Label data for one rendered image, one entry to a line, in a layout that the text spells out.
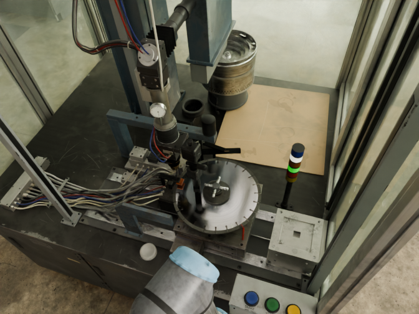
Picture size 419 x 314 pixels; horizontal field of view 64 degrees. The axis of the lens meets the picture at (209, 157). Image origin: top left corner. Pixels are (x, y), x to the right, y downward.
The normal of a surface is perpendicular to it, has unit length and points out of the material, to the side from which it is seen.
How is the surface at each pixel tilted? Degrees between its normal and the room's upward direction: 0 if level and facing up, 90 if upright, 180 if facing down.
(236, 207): 0
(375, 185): 90
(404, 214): 90
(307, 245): 0
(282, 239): 0
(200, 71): 90
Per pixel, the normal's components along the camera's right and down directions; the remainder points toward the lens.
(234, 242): -0.05, -0.62
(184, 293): 0.44, -0.24
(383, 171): -0.31, 0.76
